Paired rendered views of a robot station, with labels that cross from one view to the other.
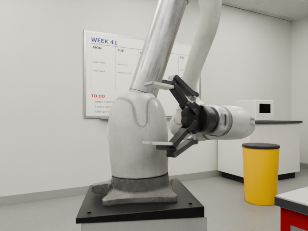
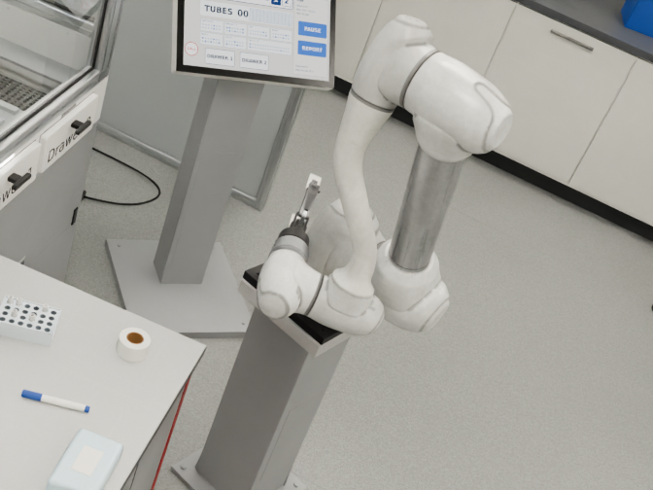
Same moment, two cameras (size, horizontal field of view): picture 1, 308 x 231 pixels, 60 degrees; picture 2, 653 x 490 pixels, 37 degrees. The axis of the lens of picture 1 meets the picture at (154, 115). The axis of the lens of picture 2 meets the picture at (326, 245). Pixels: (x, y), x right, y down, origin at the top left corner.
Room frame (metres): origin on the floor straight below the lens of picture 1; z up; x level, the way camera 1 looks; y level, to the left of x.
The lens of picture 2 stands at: (1.89, -1.62, 2.29)
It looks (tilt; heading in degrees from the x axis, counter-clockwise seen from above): 34 degrees down; 126
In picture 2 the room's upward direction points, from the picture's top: 22 degrees clockwise
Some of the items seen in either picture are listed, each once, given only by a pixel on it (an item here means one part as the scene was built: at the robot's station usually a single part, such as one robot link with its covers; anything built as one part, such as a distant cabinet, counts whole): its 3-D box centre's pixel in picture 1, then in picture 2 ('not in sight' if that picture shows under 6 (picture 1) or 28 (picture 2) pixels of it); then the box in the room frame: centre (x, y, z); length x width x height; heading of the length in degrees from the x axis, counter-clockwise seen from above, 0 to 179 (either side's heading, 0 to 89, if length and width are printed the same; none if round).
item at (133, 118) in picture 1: (137, 132); (342, 241); (0.74, 0.05, 0.94); 0.18 x 0.16 x 0.22; 12
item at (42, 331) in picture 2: not in sight; (27, 321); (0.56, -0.70, 0.78); 0.12 x 0.08 x 0.04; 48
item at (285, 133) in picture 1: (258, 139); not in sight; (4.24, -1.66, 0.61); 1.15 x 0.72 x 1.22; 117
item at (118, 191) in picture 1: (133, 183); not in sight; (0.73, 0.06, 0.80); 0.22 x 0.18 x 0.06; 91
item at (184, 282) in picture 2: not in sight; (212, 177); (-0.07, 0.35, 0.51); 0.50 x 0.45 x 1.02; 159
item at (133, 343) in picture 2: not in sight; (133, 344); (0.71, -0.52, 0.78); 0.07 x 0.07 x 0.04
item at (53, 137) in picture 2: not in sight; (67, 131); (0.05, -0.32, 0.87); 0.29 x 0.02 x 0.11; 123
